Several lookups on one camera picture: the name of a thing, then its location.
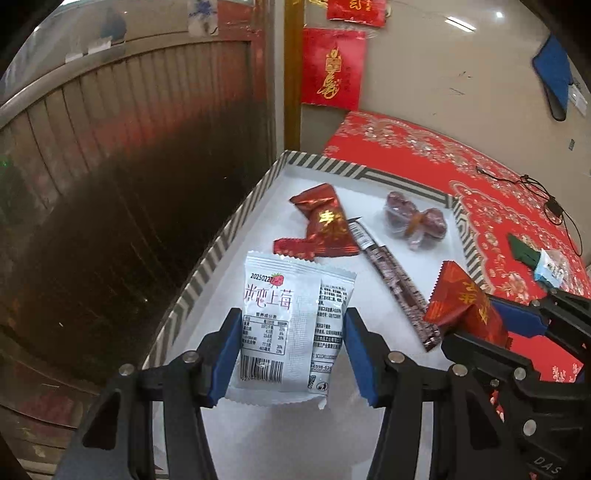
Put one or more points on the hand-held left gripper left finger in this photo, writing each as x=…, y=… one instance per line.
x=226, y=360

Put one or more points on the light blue nut packet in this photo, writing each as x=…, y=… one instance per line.
x=549, y=267

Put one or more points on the striped cardboard box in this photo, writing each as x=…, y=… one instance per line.
x=286, y=203

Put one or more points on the golden wooden door frame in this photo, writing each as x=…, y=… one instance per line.
x=293, y=92

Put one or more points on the blue flower sticker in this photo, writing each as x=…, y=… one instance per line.
x=203, y=14

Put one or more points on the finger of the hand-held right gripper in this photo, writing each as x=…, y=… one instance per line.
x=517, y=318
x=498, y=364

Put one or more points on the red floral tablecloth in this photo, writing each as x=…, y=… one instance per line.
x=415, y=152

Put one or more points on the white wall switch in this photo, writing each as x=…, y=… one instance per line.
x=579, y=97

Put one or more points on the brown stick snack packet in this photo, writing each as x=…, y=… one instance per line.
x=392, y=272

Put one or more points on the red candy packet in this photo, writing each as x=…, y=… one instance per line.
x=323, y=221
x=466, y=300

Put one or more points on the clear packet of red dates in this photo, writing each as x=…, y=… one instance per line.
x=401, y=207

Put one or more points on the red gold wall poster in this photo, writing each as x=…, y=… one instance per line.
x=332, y=69

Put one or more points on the white strawberry snack packet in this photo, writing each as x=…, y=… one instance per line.
x=281, y=323

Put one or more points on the small red wall poster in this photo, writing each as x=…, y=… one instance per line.
x=355, y=11

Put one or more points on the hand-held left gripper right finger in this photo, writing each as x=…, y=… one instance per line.
x=360, y=360

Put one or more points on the blue black wall pad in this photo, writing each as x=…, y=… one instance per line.
x=551, y=74

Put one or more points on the brown panelled door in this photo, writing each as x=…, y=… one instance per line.
x=115, y=184

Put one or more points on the red door couplet strip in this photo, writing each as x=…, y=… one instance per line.
x=240, y=18

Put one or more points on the dark green snack packet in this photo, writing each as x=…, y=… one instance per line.
x=524, y=251

